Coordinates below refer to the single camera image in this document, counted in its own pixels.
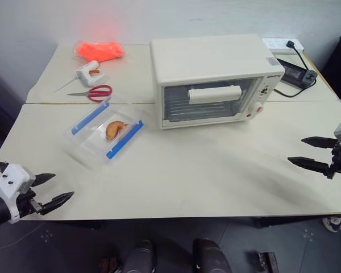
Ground black box device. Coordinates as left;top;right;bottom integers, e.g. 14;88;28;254
275;57;318;89

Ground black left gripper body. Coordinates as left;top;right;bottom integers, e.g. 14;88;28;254
16;188;44;220

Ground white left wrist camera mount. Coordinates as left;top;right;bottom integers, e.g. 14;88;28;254
0;163;36;224

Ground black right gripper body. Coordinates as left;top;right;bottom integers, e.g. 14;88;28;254
330;138;341;176

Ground dark brown floor block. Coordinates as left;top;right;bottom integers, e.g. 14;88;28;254
257;251;280;273

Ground cream white toaster oven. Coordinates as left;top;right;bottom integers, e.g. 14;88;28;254
149;34;286;131

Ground white power strip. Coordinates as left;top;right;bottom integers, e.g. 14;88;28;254
261;37;305;55

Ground black plug with power cable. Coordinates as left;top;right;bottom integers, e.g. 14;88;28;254
273;40;311;98

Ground dark rounded shape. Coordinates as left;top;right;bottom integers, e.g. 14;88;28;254
123;239;155;273
192;238;231;273

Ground dark table frame bar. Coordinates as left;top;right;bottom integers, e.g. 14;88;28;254
252;215;329;229

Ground white hot glue gun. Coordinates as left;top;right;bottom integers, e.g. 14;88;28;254
54;60;107;93

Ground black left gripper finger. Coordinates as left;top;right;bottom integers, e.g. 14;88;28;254
32;172;56;189
39;191;76;216

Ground clear container with blue clips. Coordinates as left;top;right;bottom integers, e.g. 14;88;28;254
63;95;145;167

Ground orange plastic bag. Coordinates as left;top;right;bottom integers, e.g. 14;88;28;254
72;40;126;62

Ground brown croissant bread piece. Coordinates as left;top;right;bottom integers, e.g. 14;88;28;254
105;121;130;141

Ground cream oven door handle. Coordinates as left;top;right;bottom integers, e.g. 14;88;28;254
188;85;243;105

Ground white sneaker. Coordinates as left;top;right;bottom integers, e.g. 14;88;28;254
322;216;341;233

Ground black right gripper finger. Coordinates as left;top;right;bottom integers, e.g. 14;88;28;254
300;136;339;150
287;156;335;180

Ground red handled scissors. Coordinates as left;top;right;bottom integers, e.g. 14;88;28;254
66;85;113;102

